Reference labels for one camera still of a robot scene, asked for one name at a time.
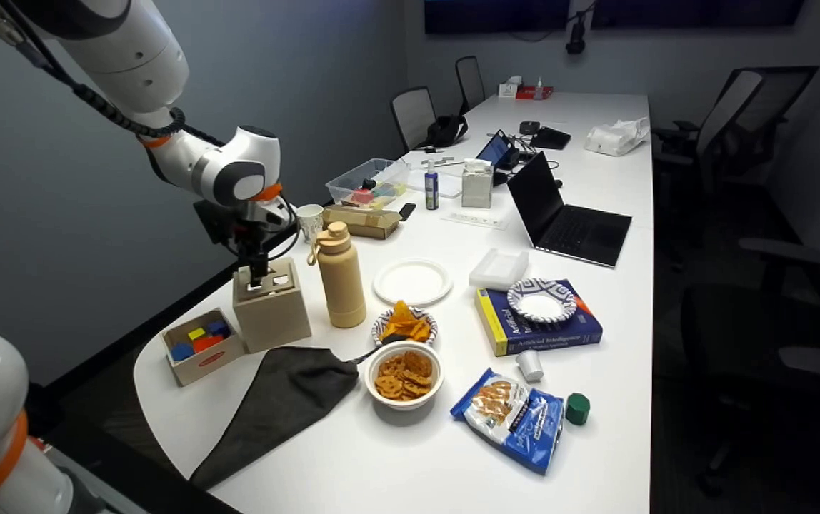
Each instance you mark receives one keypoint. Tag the wooden shape sorter box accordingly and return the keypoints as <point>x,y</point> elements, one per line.
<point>269,310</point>

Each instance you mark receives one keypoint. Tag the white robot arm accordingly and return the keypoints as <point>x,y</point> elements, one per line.
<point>128,65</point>

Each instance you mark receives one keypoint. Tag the clear plastic container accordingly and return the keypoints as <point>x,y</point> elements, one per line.
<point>369,183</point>

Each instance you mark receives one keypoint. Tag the wall monitor screen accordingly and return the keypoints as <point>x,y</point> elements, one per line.
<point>552,16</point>

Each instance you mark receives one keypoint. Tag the white box with red item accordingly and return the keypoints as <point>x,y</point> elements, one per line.
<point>522,90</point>

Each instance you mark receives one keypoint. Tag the small white cup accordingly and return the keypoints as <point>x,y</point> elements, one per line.
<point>529,367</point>

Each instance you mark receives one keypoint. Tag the hanging camera mount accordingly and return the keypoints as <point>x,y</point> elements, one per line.
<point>579,20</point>

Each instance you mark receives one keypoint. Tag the blue patterned small bowl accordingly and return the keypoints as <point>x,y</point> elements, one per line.
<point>542,302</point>

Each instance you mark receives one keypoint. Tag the bowl of orange chips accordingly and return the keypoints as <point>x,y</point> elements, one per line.
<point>405,325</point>

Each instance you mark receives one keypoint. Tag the black chair near right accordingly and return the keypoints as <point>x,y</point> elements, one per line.
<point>752,346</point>

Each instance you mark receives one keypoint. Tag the black chair right side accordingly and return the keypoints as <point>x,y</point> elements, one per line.
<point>741,126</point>

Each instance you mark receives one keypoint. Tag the green bottle cap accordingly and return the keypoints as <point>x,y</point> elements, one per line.
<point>579,407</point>

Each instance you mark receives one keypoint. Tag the black office chair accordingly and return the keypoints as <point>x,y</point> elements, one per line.
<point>469,80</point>

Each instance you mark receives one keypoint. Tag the dark grey cloth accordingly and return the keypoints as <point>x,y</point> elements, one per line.
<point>291,392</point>

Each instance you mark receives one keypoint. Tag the black laptop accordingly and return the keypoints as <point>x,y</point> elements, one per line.
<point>561,226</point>

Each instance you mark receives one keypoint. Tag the wooden tray with blocks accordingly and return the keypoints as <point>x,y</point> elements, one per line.
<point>202,346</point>

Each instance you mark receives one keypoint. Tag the blue snack bag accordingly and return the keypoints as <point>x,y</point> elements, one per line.
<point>515,419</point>

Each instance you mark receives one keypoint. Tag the white bowl of crackers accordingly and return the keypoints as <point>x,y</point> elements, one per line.
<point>405,376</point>

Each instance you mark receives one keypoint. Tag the white paper plate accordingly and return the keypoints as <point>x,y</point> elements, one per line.
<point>414,282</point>

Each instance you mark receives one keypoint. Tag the white crumpled cloth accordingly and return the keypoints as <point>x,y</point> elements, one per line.
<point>618,137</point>

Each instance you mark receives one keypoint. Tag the grey office chair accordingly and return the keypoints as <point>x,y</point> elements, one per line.
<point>414,112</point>

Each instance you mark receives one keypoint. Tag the white plastic lid container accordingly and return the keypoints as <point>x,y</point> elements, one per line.
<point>499,269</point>

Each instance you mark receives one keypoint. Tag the beige water bottle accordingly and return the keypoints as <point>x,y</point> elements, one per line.
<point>338,263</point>

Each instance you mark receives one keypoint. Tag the blue and yellow book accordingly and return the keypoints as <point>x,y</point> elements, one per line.
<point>512,332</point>

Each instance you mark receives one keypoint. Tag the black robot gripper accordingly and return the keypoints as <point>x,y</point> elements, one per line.
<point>246,233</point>

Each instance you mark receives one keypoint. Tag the black bag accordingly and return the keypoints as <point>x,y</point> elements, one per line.
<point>448,130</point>

